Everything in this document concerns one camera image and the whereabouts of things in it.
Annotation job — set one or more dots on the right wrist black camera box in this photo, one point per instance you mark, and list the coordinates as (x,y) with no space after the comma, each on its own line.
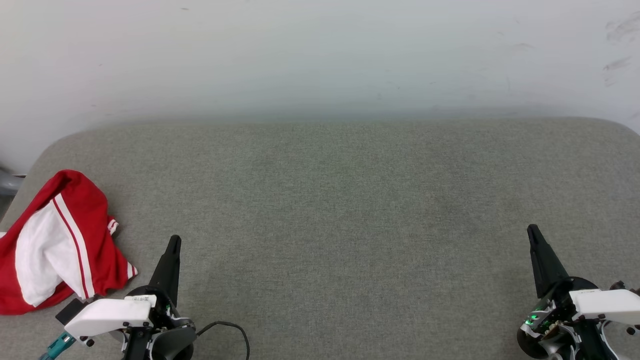
(624,287)

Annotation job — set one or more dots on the grey fabric sofa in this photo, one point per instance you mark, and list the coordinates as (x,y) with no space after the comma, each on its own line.
(350,210)

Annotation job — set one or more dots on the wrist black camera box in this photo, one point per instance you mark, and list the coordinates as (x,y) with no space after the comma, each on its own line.
(624,287)
(70,311)

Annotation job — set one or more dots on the red and white basketball jersey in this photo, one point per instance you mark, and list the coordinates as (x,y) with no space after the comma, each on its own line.
(75,210)

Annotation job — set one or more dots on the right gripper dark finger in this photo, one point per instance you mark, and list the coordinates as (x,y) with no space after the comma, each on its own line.
(545,265)

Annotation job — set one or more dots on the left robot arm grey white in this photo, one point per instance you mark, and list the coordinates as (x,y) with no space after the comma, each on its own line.
(170,346)

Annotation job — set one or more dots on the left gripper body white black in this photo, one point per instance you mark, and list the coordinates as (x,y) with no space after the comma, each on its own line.
(110,315)

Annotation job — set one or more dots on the grey metal frame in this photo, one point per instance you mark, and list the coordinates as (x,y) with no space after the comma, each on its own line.
(9,182)

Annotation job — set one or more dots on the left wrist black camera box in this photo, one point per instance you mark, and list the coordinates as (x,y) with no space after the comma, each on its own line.
(70,311)

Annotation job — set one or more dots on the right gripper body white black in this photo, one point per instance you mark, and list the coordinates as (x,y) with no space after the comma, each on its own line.
(600,306)

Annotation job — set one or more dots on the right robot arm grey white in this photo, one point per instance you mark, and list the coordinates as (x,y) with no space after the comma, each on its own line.
(565,345)

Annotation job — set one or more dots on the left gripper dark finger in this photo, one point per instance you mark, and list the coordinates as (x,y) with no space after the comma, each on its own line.
(167,270)

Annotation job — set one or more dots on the teal connector of left camera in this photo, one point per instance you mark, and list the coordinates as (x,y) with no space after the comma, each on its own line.
(56,346)

